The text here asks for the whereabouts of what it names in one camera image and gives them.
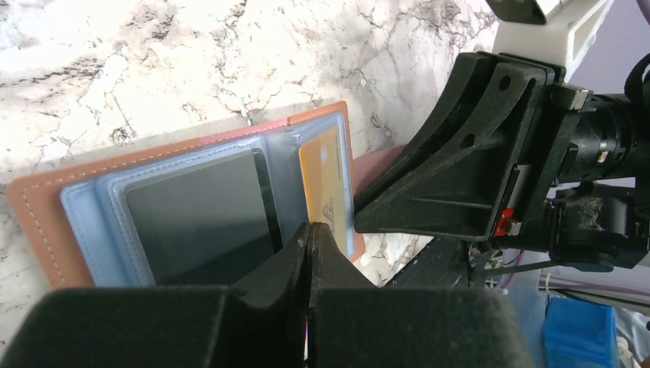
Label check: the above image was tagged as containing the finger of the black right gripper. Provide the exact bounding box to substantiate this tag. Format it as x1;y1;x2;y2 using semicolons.
354;52;549;241

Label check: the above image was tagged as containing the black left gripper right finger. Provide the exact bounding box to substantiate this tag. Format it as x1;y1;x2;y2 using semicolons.
307;222;534;367

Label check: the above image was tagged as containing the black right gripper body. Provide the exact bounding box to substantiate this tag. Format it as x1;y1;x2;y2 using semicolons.
494;85;649;272

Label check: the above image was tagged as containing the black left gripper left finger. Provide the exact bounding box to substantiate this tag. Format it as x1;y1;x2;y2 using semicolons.
1;223;310;367

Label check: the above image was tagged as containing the brown leather card holder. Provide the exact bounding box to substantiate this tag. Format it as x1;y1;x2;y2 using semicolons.
7;100;407;290

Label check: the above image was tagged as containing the dark card in sleeve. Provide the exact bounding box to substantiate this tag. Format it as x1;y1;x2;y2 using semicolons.
125;148;283;285

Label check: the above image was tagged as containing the yellow card in sleeve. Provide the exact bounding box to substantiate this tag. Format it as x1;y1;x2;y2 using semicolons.
298;126;356;259

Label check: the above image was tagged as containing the blue plastic box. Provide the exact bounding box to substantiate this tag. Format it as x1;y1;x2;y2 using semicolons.
543;297;619;368

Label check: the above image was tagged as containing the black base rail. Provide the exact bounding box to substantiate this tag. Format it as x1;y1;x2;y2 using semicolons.
386;238;469;288

